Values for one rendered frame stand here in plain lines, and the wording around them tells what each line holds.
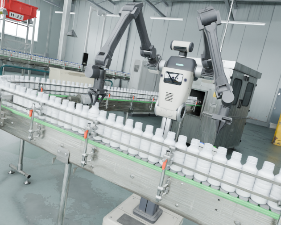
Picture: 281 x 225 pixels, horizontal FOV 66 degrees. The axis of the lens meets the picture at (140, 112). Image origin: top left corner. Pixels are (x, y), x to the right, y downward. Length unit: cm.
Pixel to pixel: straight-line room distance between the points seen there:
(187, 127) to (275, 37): 924
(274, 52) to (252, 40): 123
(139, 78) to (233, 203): 638
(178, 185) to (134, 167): 23
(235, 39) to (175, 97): 1188
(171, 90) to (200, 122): 324
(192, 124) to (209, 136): 47
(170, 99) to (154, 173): 73
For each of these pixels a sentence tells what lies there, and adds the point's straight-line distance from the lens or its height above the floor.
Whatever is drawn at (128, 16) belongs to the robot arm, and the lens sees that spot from 138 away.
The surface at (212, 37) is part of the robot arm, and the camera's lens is 120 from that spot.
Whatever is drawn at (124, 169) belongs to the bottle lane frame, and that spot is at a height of 92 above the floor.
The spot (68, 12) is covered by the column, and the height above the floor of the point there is 371.
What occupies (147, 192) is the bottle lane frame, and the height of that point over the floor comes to 86.
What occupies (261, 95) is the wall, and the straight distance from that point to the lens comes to 1298.
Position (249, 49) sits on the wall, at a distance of 1322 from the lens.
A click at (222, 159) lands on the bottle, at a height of 112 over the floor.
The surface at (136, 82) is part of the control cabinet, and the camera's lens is 720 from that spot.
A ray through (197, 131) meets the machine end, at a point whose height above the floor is 44.
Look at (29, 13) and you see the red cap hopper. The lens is 785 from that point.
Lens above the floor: 140
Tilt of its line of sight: 10 degrees down
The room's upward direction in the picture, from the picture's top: 11 degrees clockwise
